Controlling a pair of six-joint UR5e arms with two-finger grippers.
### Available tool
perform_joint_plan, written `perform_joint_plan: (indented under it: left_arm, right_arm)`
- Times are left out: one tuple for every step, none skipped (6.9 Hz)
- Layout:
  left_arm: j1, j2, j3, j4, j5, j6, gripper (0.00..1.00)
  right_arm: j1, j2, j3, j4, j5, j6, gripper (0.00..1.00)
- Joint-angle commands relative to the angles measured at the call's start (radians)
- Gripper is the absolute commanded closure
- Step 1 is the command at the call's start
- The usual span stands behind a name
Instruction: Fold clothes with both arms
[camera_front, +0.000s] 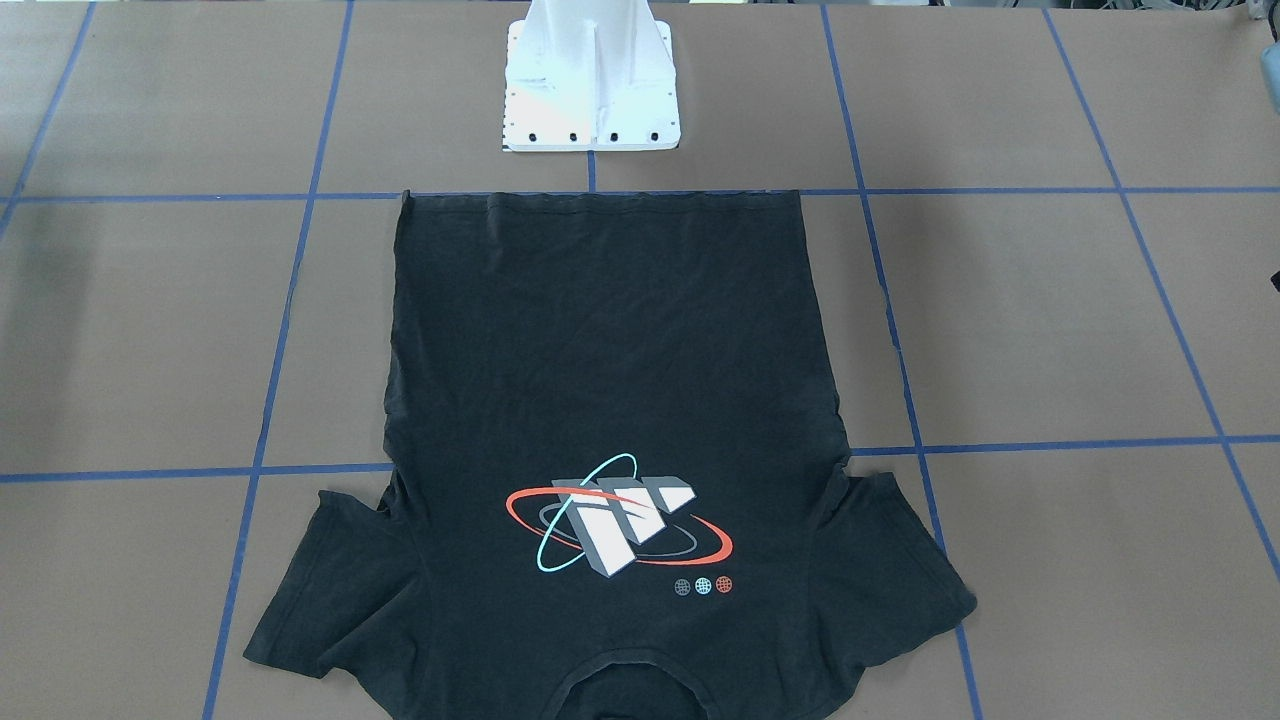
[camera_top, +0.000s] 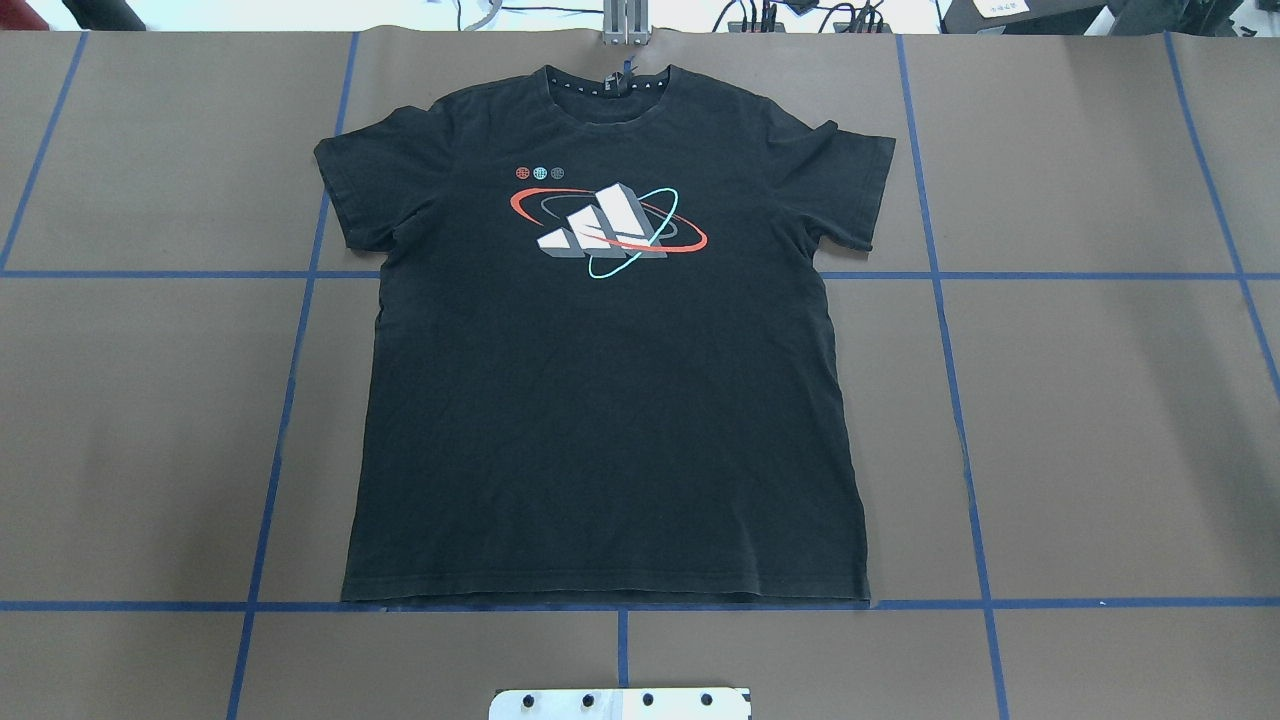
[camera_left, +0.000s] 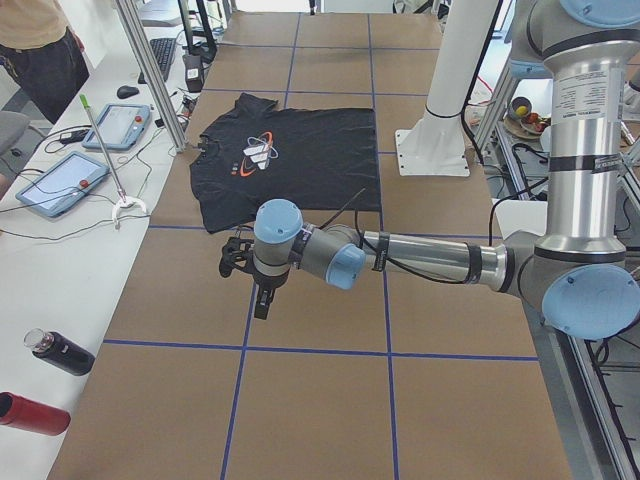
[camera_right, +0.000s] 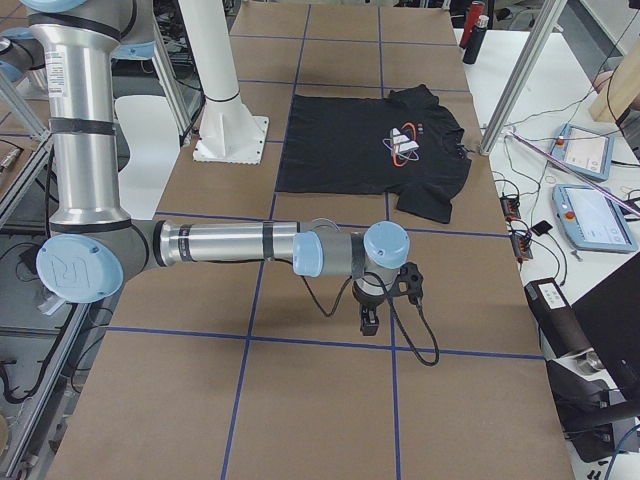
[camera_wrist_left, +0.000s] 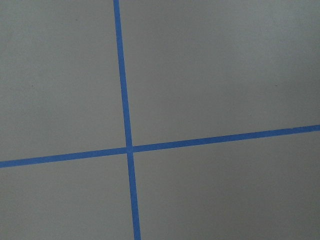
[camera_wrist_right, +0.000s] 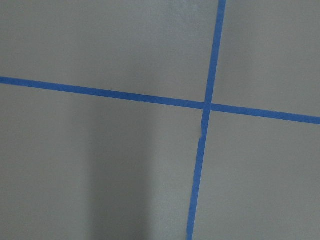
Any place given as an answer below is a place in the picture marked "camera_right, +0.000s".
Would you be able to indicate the black water bottle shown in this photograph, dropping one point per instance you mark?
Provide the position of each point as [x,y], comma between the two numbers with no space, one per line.
[475,40]

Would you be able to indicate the aluminium frame post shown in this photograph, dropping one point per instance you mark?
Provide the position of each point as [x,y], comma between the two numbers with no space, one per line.
[543,27]

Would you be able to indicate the teach pendant tablet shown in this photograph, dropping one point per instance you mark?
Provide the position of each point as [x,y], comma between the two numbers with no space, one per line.
[590,221]
[584,151]

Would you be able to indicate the black box with label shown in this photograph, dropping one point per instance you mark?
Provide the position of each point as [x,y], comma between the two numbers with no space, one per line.
[555,317]

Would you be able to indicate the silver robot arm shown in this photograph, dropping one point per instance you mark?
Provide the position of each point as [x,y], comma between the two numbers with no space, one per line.
[95,245]

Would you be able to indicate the orange circuit board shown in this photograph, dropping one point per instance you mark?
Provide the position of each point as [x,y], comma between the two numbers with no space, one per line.
[510,205]

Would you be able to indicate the far teach pendant tablet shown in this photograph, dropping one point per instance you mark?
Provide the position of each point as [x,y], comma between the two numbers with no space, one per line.
[584,151]

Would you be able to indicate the white plastic chair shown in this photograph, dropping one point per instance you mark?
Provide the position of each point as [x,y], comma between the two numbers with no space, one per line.
[152,136]

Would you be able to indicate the black monitor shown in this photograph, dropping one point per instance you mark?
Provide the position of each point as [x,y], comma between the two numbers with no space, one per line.
[609,316]

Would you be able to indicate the red water bottle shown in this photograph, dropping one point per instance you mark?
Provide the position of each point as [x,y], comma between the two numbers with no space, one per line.
[476,9]

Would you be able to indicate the black t-shirt with logo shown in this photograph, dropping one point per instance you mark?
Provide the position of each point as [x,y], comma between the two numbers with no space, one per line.
[407,144]

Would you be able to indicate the near teach pendant tablet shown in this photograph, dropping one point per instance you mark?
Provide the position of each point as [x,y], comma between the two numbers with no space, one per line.
[590,221]

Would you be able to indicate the white central pedestal column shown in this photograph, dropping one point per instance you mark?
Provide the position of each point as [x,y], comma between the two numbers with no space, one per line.
[228,131]

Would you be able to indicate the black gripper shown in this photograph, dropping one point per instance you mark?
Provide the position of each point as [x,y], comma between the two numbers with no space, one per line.
[369,304]

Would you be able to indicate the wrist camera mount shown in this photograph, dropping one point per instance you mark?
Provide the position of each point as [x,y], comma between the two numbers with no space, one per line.
[409,282]

